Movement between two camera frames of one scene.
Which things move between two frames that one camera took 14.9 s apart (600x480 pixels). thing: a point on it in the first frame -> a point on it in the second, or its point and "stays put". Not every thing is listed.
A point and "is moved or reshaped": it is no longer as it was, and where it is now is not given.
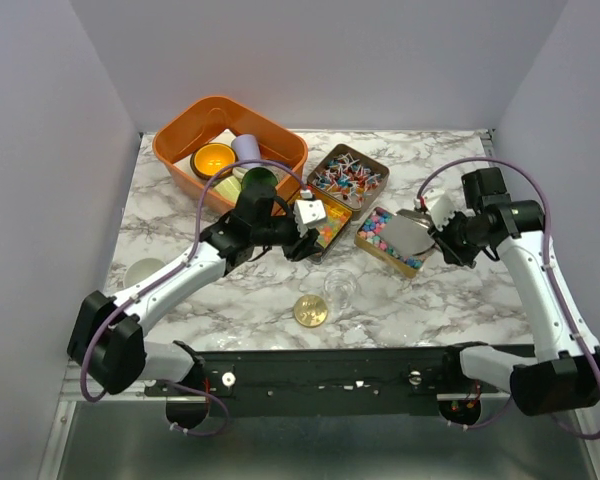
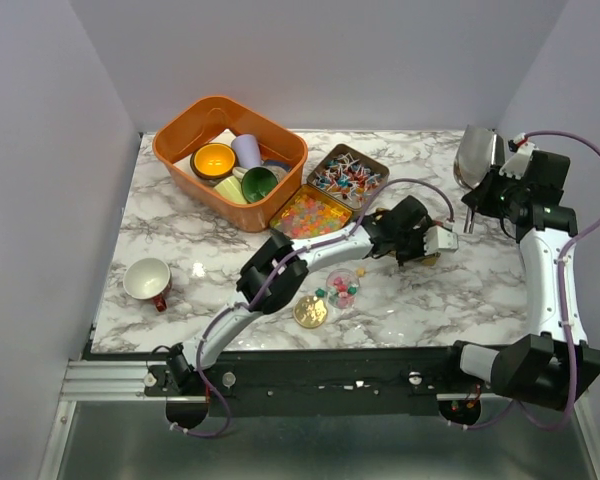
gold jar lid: [310, 310] stays put
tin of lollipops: [349, 177] stays put
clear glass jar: [340, 286] stays put
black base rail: [329, 382] stays put
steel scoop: [407, 232] is moved or reshaped
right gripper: [451, 253] -> [479, 198]
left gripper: [296, 250] -> [419, 253]
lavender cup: [246, 148] stays put
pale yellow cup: [229, 188] stays put
